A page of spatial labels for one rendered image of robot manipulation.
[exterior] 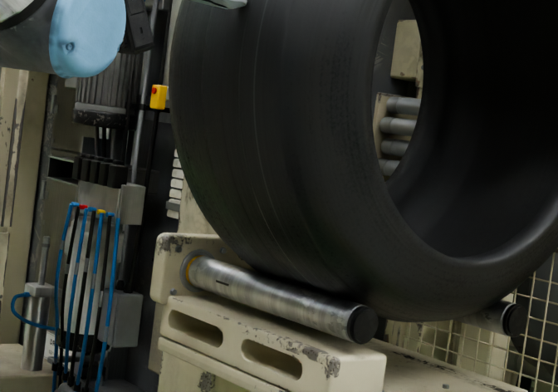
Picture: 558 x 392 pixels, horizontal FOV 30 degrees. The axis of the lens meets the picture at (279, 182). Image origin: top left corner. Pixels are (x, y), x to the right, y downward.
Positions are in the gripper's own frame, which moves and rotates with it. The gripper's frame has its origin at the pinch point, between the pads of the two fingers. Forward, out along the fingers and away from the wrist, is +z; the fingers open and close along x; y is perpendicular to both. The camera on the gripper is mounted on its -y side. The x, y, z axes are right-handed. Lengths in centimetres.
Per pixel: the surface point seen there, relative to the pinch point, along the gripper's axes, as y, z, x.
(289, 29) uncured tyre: -2.1, 2.0, -8.1
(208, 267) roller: -30.8, 18.9, 19.4
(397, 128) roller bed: -3, 63, 34
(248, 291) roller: -32.1, 18.6, 9.5
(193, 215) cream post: -24.7, 25.5, 35.2
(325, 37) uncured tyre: -2.2, 4.7, -11.1
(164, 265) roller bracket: -31.9, 15.2, 24.5
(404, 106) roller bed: 1, 63, 34
